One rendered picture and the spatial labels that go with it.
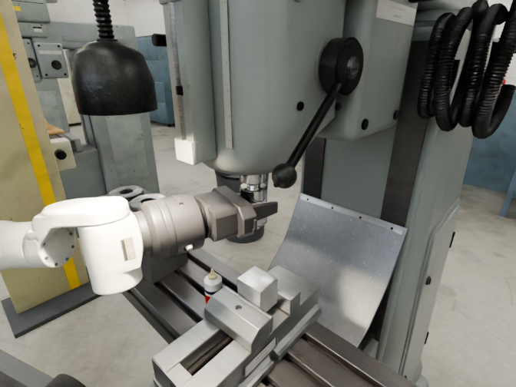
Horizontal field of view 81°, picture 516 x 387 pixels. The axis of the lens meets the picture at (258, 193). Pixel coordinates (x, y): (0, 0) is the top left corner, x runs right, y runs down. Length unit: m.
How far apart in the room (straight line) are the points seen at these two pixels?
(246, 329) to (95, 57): 0.46
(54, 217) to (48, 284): 2.00
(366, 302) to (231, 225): 0.47
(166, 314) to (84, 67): 0.58
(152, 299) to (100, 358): 1.24
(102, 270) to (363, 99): 0.44
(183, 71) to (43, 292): 2.20
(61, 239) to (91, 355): 1.59
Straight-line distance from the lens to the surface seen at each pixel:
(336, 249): 0.87
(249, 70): 0.37
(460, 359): 2.14
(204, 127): 0.40
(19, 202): 2.19
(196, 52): 0.39
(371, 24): 0.50
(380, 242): 0.83
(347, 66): 0.43
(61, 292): 2.51
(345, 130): 0.51
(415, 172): 0.76
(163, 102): 7.78
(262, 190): 0.50
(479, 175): 4.73
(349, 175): 0.84
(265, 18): 0.37
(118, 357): 2.00
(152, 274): 0.84
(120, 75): 0.30
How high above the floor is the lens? 1.46
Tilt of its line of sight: 23 degrees down
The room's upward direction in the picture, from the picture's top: straight up
